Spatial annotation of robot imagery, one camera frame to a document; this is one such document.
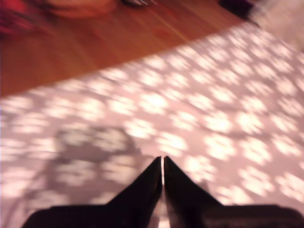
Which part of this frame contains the grey paw print cloth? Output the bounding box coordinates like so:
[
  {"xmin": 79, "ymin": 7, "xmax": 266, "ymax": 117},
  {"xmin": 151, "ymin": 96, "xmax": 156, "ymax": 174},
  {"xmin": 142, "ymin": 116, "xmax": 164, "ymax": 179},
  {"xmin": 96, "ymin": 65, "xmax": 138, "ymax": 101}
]
[{"xmin": 0, "ymin": 22, "xmax": 304, "ymax": 228}]

